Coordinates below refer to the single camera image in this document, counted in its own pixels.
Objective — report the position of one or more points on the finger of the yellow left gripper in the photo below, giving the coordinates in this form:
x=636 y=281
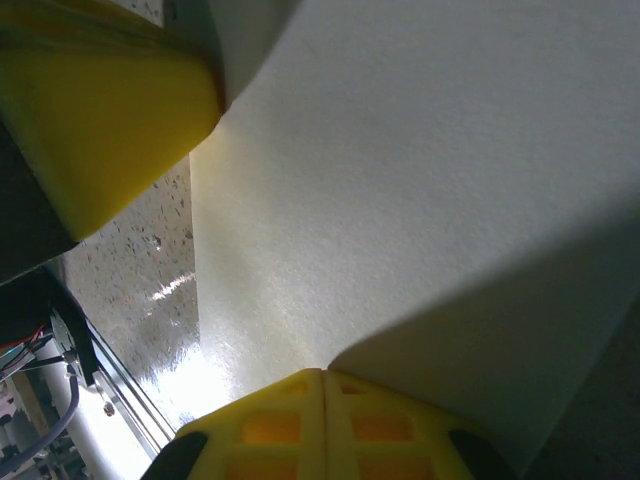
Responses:
x=75 y=15
x=110 y=125

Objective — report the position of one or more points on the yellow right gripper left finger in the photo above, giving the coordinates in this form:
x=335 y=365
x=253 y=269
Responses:
x=270 y=440

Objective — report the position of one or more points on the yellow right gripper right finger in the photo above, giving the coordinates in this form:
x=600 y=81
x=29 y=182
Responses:
x=390 y=440

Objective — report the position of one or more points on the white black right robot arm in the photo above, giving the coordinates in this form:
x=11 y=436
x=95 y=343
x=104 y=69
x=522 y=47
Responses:
x=50 y=370

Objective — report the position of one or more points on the aluminium mounting rail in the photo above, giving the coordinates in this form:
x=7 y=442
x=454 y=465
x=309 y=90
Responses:
x=125 y=395

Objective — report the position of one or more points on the white paper sheet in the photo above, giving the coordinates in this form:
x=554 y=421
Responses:
x=400 y=200

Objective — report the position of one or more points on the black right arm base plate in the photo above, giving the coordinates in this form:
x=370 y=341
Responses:
x=75 y=330

